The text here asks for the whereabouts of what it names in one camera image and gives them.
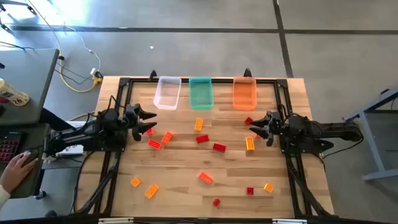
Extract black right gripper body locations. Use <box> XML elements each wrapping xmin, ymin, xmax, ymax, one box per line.
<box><xmin>266</xmin><ymin>111</ymin><xmax>282</xmax><ymax>147</ymax></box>

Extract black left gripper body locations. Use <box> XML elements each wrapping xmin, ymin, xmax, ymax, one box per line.
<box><xmin>124</xmin><ymin>103</ymin><xmax>147</xmax><ymax>142</ymax></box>

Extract person's forearm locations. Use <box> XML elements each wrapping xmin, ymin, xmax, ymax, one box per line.
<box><xmin>0</xmin><ymin>184</ymin><xmax>12</xmax><ymax>209</ymax></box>

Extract clear plastic bin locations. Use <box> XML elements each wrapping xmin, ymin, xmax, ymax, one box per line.
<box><xmin>153</xmin><ymin>75</ymin><xmax>182</xmax><ymax>111</ymax></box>

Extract orange plastic bin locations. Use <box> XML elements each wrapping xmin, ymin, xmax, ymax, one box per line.
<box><xmin>232</xmin><ymin>76</ymin><xmax>258</xmax><ymax>111</ymax></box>

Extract teal plastic bin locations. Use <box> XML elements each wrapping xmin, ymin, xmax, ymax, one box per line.
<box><xmin>188</xmin><ymin>77</ymin><xmax>215</xmax><ymax>111</ymax></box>

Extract white printed box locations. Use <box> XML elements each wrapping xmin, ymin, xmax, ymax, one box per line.
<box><xmin>55</xmin><ymin>120</ymin><xmax>85</xmax><ymax>156</ymax></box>

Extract silver metal plate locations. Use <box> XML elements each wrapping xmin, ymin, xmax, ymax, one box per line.
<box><xmin>98</xmin><ymin>217</ymin><xmax>134</xmax><ymax>224</ymax></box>
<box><xmin>272</xmin><ymin>218</ymin><xmax>308</xmax><ymax>224</ymax></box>

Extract dark desk top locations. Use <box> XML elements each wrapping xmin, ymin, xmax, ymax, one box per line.
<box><xmin>0</xmin><ymin>123</ymin><xmax>52</xmax><ymax>200</ymax></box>

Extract grey desk top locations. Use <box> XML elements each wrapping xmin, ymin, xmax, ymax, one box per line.
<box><xmin>0</xmin><ymin>48</ymin><xmax>60</xmax><ymax>126</ymax></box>

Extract white labelled bottle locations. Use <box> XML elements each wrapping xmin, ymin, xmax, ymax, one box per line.
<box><xmin>0</xmin><ymin>77</ymin><xmax>30</xmax><ymax>107</ymax></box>

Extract backlit black keyboard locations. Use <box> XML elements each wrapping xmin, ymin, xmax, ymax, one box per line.
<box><xmin>0</xmin><ymin>130</ymin><xmax>25</xmax><ymax>164</ymax></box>

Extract person's hand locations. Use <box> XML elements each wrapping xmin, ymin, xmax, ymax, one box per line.
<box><xmin>0</xmin><ymin>150</ymin><xmax>40</xmax><ymax>195</ymax></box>

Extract black stand legs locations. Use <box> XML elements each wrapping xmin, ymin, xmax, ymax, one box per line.
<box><xmin>0</xmin><ymin>0</ymin><xmax>38</xmax><ymax>34</ymax></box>

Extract yellow floor cable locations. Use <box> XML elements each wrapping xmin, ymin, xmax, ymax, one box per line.
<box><xmin>26</xmin><ymin>0</ymin><xmax>103</xmax><ymax>93</ymax></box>

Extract black floor cable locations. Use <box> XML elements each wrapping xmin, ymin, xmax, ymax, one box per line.
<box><xmin>53</xmin><ymin>61</ymin><xmax>95</xmax><ymax>86</ymax></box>

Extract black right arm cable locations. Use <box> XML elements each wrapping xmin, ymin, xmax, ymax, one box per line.
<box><xmin>320</xmin><ymin>136</ymin><xmax>364</xmax><ymax>160</ymax></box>

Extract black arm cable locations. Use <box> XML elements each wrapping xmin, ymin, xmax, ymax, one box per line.
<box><xmin>70</xmin><ymin>151</ymin><xmax>94</xmax><ymax>214</ymax></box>
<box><xmin>320</xmin><ymin>136</ymin><xmax>364</xmax><ymax>160</ymax></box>

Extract white floor cable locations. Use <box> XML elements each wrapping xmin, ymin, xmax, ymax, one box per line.
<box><xmin>62</xmin><ymin>24</ymin><xmax>102</xmax><ymax>74</ymax></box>

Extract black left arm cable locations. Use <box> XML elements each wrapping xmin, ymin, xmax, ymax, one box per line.
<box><xmin>70</xmin><ymin>151</ymin><xmax>94</xmax><ymax>214</ymax></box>

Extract grey metal table frame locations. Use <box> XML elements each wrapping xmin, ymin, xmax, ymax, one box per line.
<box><xmin>341</xmin><ymin>86</ymin><xmax>398</xmax><ymax>183</ymax></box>

